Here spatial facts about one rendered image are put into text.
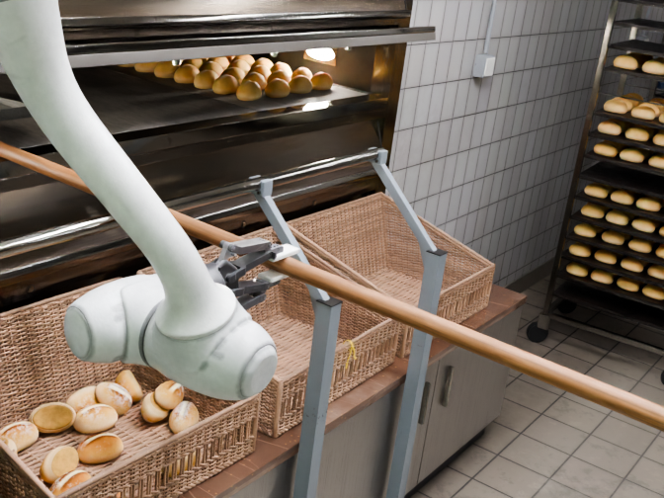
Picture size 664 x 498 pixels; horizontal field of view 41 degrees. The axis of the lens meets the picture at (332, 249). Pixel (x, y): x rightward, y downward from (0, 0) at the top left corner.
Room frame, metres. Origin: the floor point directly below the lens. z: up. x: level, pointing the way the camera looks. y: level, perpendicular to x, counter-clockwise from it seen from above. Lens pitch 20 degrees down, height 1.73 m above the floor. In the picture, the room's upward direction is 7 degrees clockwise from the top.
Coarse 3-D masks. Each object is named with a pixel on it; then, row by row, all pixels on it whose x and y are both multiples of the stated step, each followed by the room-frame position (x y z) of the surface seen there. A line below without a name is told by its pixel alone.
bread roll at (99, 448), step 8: (88, 440) 1.61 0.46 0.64; (96, 440) 1.60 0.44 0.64; (104, 440) 1.61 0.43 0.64; (112, 440) 1.62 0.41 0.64; (120, 440) 1.64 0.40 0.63; (80, 448) 1.59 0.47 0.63; (88, 448) 1.59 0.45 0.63; (96, 448) 1.59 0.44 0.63; (104, 448) 1.60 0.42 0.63; (112, 448) 1.61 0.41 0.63; (120, 448) 1.63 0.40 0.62; (80, 456) 1.59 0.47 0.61; (88, 456) 1.58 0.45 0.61; (96, 456) 1.59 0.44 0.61; (104, 456) 1.59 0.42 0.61; (112, 456) 1.61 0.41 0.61
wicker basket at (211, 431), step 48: (0, 336) 1.70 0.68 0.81; (48, 336) 1.79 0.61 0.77; (0, 384) 1.67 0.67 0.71; (48, 384) 1.76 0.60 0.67; (96, 384) 1.86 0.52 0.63; (144, 384) 1.92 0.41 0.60; (144, 432) 1.74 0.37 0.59; (192, 432) 1.56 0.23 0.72; (240, 432) 1.69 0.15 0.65; (0, 480) 1.38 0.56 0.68; (96, 480) 1.35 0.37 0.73; (144, 480) 1.56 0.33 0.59; (192, 480) 1.57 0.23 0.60
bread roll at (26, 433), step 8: (8, 424) 1.62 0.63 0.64; (16, 424) 1.62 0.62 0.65; (24, 424) 1.63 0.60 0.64; (32, 424) 1.65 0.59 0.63; (0, 432) 1.60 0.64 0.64; (8, 432) 1.60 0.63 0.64; (16, 432) 1.60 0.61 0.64; (24, 432) 1.61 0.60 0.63; (32, 432) 1.63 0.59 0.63; (16, 440) 1.60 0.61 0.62; (24, 440) 1.61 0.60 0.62; (32, 440) 1.62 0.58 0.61; (24, 448) 1.61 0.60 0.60
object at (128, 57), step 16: (176, 48) 1.97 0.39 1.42; (192, 48) 2.00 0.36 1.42; (208, 48) 2.05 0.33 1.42; (224, 48) 2.09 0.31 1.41; (240, 48) 2.14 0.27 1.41; (256, 48) 2.19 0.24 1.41; (272, 48) 2.24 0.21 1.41; (288, 48) 2.29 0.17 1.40; (304, 48) 2.35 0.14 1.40; (320, 48) 2.41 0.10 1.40; (0, 64) 1.59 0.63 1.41; (80, 64) 1.74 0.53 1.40; (96, 64) 1.77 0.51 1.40; (112, 64) 1.81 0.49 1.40
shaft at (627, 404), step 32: (32, 160) 1.71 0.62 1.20; (192, 224) 1.47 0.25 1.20; (320, 288) 1.31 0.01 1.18; (352, 288) 1.28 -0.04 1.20; (416, 320) 1.21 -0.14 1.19; (448, 320) 1.20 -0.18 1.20; (480, 352) 1.15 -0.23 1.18; (512, 352) 1.13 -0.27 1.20; (576, 384) 1.07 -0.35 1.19; (608, 384) 1.06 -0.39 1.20; (640, 416) 1.02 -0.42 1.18
